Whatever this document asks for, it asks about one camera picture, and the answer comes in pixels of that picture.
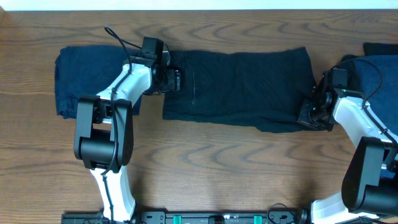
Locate black shorts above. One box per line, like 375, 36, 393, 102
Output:
162, 47, 316, 133

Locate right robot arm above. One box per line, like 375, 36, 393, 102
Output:
296, 68, 397, 223

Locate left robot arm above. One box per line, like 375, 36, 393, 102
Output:
62, 36, 181, 223

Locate dark clothes pile right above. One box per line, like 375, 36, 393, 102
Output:
339, 42, 397, 134

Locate folded navy blue garment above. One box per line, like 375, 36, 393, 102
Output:
54, 45, 127, 119

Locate right black camera cable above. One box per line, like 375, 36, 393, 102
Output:
329, 57, 398, 144

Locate black camera cable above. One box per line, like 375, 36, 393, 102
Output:
329, 57, 398, 144
99, 26, 144, 224

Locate left black camera cable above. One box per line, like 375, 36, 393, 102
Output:
99, 26, 144, 224

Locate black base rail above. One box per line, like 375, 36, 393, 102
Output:
60, 211, 373, 224

